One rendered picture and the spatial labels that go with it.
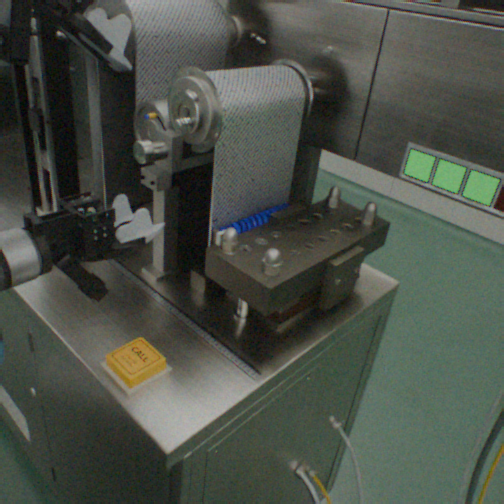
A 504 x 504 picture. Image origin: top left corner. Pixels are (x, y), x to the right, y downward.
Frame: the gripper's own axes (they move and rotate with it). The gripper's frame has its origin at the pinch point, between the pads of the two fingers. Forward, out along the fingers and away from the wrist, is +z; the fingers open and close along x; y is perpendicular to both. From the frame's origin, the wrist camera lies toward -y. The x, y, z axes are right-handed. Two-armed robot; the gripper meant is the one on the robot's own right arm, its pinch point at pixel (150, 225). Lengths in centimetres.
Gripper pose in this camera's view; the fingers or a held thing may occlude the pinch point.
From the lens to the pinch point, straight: 82.6
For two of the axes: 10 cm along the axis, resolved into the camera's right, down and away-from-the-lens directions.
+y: 1.0, -8.5, -5.1
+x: -7.1, -4.2, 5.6
